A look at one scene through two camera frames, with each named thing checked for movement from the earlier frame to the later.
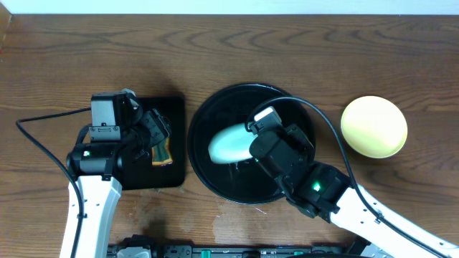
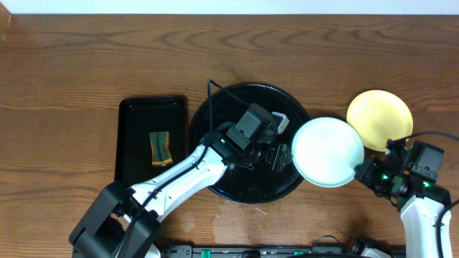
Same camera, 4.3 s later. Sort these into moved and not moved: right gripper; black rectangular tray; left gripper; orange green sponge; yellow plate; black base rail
Moved: left gripper; yellow plate; right gripper
Not moved: black base rail; orange green sponge; black rectangular tray
